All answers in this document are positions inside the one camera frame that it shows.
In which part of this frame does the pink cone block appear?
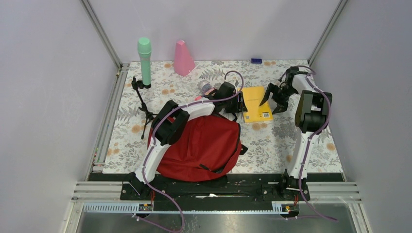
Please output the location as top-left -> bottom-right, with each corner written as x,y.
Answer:
173,40 -> 196,77

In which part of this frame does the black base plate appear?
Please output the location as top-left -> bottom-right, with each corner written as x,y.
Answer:
120,172 -> 345,212

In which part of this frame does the yellow book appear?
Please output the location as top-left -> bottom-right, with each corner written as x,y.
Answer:
242,86 -> 273,123

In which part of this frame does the floral table mat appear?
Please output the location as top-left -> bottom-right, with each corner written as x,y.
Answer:
103,60 -> 343,175

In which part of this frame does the red backpack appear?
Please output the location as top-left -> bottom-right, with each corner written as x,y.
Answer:
157,114 -> 248,182

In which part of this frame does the black mini tripod stand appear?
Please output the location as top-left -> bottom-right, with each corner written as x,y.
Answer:
131,76 -> 157,140

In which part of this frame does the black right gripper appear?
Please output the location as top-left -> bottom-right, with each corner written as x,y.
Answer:
259,83 -> 297,115

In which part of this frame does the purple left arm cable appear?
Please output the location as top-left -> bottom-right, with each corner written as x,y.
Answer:
132,70 -> 244,233

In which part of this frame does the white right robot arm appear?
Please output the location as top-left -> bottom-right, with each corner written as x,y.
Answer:
260,66 -> 333,202

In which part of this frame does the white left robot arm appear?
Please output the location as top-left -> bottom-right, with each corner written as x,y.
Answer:
128,82 -> 244,200

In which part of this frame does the green toy microphone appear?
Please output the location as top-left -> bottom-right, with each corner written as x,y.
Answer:
137,37 -> 152,88

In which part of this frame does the small blue block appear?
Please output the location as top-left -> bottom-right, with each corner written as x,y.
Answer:
251,58 -> 262,64

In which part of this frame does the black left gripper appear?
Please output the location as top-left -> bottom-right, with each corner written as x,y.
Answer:
223,92 -> 247,114

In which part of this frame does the pink capped tube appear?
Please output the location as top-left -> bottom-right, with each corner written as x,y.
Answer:
195,88 -> 216,100

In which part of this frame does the clear glitter jar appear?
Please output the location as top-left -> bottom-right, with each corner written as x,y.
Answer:
198,80 -> 213,93

